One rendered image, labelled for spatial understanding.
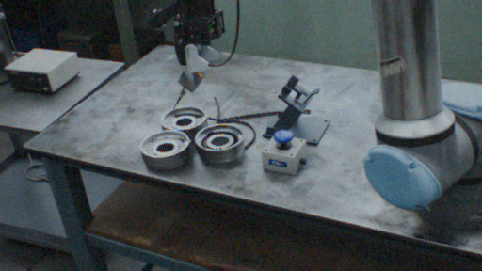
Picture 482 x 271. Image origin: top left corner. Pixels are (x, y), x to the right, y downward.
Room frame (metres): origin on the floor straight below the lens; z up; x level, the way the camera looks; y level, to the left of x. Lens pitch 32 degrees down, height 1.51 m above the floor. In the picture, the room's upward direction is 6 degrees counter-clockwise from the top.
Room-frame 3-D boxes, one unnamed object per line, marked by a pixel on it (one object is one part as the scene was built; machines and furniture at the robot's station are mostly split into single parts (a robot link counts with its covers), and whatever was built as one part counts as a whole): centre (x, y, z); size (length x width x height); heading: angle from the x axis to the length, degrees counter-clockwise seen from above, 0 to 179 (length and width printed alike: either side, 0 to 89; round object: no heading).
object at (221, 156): (1.08, 0.05, 0.82); 0.10 x 0.10 x 0.04
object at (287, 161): (1.01, -0.09, 0.82); 0.08 x 0.07 x 0.05; 61
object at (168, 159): (1.08, 0.17, 0.82); 0.10 x 0.10 x 0.04
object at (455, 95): (0.83, -0.37, 0.97); 0.13 x 0.12 x 0.14; 129
